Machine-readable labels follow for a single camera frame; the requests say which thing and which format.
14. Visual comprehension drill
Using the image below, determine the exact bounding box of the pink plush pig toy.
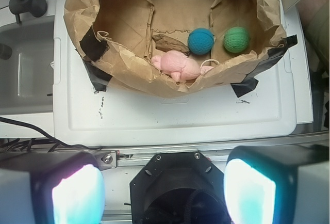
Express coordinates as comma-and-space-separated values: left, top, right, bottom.
151, 50, 201, 83

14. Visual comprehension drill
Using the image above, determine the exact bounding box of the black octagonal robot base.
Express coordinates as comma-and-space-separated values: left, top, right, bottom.
129, 152, 232, 223

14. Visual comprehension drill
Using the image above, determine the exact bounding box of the brown paper bag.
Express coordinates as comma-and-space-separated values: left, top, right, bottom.
64, 0, 297, 98

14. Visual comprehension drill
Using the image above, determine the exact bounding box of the grey sink basin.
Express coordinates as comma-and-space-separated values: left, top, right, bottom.
1, 17, 54, 115

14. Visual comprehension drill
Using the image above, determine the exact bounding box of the white plastic bin lid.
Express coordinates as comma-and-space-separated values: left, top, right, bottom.
53, 0, 297, 147

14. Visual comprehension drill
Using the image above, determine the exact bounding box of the black faucet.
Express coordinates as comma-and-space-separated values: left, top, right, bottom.
8, 0, 47, 25

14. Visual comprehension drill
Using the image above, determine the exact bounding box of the blue textured ball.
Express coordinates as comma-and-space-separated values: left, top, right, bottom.
188, 28, 214, 55

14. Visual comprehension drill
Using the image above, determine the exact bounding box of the green textured ball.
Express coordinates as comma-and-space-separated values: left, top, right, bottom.
223, 26, 250, 53

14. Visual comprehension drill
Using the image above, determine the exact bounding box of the black cable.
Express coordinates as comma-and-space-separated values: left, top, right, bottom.
0, 117, 104, 152

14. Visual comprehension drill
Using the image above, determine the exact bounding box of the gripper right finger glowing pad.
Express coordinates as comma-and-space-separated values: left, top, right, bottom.
224, 145, 329, 223

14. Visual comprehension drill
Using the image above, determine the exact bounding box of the brown wood piece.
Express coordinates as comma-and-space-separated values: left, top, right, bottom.
152, 34, 190, 55

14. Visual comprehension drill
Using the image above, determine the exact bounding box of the aluminium rail with bracket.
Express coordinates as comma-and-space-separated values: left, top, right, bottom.
93, 131, 329, 170

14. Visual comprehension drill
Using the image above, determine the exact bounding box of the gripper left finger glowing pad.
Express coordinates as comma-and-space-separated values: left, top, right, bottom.
1, 152, 105, 223

